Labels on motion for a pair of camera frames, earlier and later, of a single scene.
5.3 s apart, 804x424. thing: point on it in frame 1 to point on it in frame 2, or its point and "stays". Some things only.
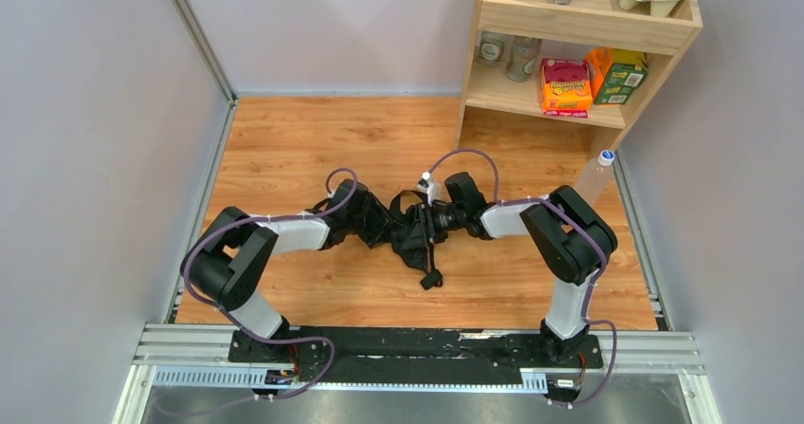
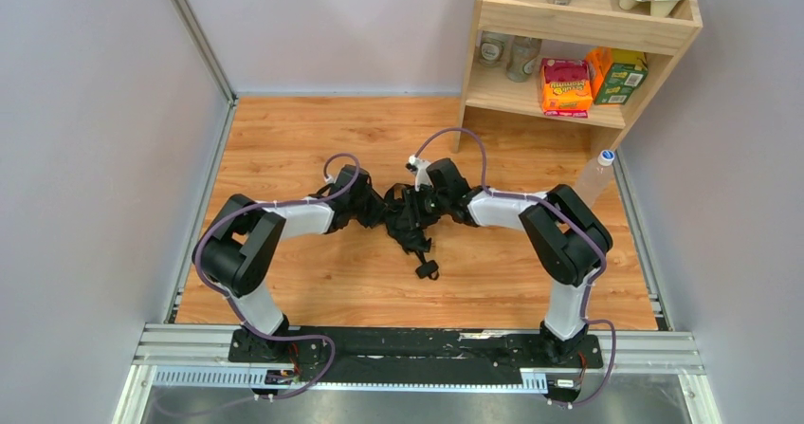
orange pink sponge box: [565, 87] stays
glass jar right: [522, 55] stays
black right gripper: [429, 228] to [429, 201]
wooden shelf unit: [593, 63] stays
